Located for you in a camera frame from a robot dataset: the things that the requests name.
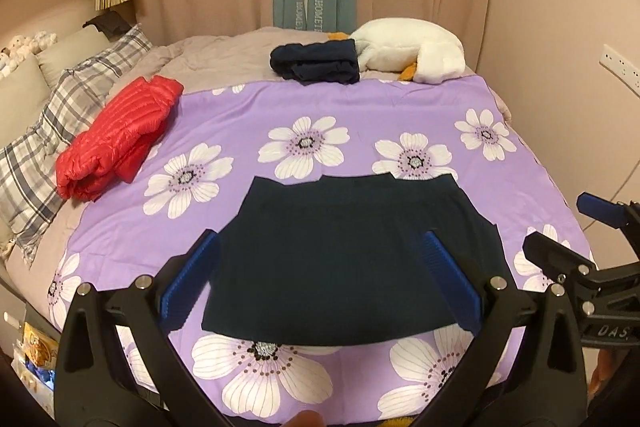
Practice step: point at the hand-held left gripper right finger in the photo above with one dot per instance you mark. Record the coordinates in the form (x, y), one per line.
(452, 277)

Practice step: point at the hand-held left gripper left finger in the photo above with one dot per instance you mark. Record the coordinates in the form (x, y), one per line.
(192, 277)

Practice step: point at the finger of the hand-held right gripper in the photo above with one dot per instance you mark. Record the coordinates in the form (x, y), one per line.
(550, 252)
(597, 207)

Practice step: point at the dark teal zip-neck pullover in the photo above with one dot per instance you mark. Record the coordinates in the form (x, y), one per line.
(340, 267)

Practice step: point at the person's right hand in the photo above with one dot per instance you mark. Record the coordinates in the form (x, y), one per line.
(601, 372)

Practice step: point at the person's left hand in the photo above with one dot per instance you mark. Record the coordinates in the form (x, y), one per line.
(306, 420)

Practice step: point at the red down jacket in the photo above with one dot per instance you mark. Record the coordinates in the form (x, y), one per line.
(120, 132)

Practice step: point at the yellow snack packet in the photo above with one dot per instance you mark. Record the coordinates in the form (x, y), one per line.
(37, 342)

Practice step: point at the blue packet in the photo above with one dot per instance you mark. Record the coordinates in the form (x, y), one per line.
(42, 376)

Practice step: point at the purple floral blanket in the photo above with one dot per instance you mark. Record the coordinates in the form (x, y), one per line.
(350, 117)

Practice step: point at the grey plaid pillow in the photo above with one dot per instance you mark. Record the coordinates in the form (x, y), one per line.
(50, 132)

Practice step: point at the white plush goose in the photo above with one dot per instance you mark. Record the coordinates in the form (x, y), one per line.
(400, 42)

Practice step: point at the beige pillow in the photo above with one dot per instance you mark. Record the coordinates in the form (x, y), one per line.
(75, 52)
(20, 102)

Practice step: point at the folded navy garment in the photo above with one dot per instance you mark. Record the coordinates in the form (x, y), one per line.
(315, 59)

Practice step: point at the dark brown cloth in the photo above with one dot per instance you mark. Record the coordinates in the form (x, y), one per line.
(107, 24)

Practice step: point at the cream plush bear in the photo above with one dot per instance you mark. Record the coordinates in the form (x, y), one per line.
(5, 63)
(17, 46)
(45, 39)

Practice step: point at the white wall socket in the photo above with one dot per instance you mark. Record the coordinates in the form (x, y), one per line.
(620, 64)

